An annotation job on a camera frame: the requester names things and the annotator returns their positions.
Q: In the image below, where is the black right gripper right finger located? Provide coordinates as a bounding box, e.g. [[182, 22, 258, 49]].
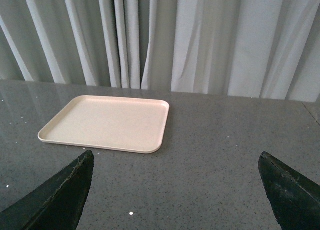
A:
[[258, 151, 320, 230]]

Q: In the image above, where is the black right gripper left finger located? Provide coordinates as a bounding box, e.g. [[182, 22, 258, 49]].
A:
[[0, 150, 94, 230]]

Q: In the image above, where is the cream rectangular plastic tray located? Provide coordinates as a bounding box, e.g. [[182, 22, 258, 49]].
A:
[[38, 95, 170, 154]]

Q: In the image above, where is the white pleated curtain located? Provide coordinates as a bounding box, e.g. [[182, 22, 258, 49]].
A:
[[0, 0, 320, 102]]

